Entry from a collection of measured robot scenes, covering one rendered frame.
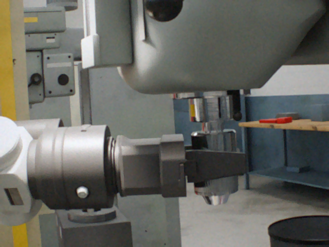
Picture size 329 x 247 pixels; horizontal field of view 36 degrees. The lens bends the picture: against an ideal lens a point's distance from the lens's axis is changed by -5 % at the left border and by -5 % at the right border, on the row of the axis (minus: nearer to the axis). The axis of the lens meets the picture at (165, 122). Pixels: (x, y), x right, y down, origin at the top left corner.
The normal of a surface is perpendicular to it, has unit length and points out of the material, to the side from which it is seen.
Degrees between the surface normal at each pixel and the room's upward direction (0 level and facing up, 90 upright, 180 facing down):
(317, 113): 90
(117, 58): 90
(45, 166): 80
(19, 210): 132
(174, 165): 90
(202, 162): 90
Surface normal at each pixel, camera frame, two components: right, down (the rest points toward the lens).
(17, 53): 0.40, 0.02
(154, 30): -0.59, 0.23
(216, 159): -0.02, 0.05
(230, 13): 0.40, 0.33
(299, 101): -0.91, 0.08
